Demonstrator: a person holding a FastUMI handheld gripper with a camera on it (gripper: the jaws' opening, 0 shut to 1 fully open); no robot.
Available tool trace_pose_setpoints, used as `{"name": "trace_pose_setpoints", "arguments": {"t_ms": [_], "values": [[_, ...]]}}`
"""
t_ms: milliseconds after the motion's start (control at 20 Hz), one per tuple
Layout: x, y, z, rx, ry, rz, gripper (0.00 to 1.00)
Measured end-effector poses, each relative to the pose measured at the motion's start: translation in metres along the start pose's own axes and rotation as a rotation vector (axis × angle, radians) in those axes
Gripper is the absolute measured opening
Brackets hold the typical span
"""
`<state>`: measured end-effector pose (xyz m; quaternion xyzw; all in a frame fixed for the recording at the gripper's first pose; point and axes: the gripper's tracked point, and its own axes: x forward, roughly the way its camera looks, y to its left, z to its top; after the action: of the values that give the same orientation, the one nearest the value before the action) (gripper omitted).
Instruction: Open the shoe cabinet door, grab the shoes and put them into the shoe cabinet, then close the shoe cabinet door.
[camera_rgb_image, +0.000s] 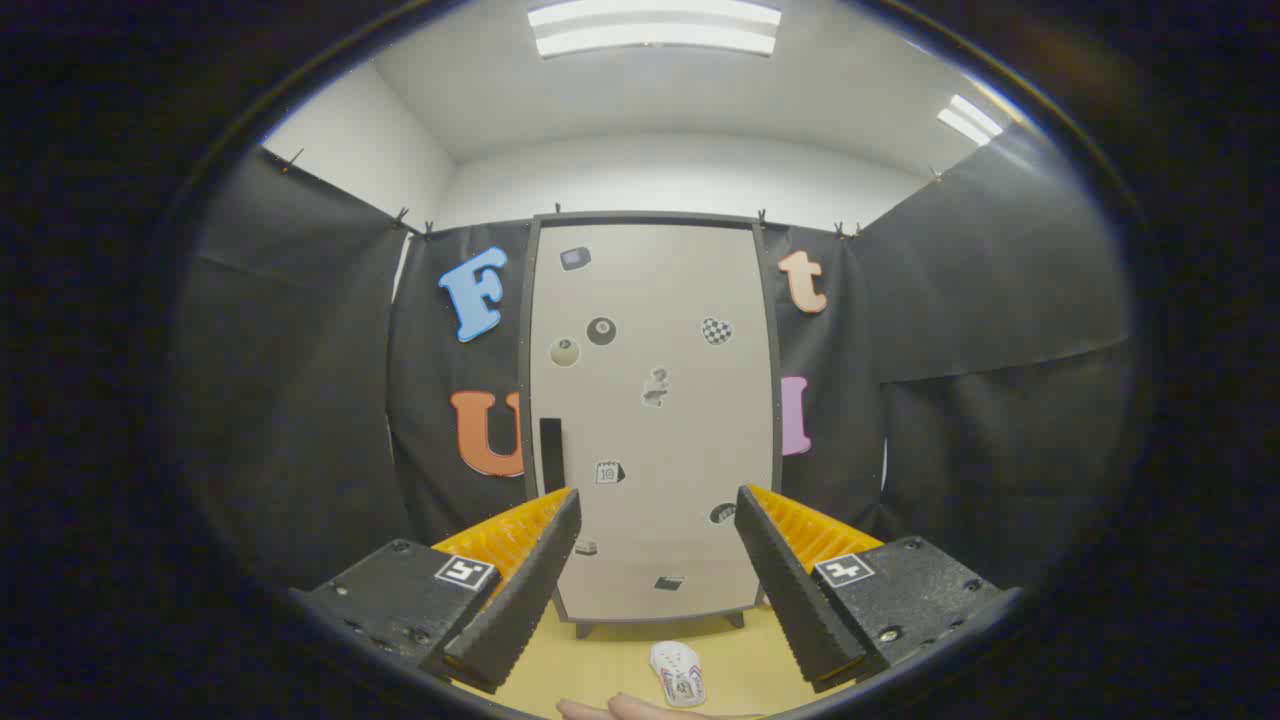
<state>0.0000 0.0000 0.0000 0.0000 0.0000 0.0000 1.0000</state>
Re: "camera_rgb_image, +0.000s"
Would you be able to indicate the large ceiling light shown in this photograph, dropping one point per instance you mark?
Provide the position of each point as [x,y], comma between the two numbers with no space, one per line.
[655,28]

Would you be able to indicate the black backdrop cloth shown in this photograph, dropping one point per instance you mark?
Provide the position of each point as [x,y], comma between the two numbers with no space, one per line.
[300,400]

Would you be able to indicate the white lace-up shoe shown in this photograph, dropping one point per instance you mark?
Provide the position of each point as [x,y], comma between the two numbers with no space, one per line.
[678,670]

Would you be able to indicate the grey shoe cabinet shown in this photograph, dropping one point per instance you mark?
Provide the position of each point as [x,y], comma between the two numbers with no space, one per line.
[526,330]

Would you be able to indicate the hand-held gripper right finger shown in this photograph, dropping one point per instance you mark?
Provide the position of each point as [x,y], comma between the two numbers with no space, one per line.
[790,590]

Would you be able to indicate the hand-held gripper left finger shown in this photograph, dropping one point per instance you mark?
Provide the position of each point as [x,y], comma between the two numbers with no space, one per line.
[530,590]

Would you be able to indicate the small ceiling light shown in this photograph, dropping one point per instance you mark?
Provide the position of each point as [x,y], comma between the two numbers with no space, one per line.
[968,120]

